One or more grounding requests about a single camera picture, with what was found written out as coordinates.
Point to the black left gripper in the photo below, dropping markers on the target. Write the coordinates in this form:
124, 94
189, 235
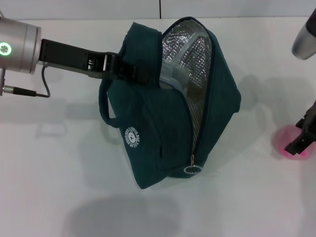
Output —
66, 55

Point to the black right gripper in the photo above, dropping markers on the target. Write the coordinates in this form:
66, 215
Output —
309, 121

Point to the pink peach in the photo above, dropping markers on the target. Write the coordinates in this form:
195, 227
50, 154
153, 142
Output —
281, 140

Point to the clear food container blue seal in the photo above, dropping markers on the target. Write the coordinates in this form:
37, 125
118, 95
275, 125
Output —
172, 76

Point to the dark teal insulated lunch bag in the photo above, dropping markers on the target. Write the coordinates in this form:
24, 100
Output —
168, 128

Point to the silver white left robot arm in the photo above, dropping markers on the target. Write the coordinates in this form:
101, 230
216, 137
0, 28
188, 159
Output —
19, 47

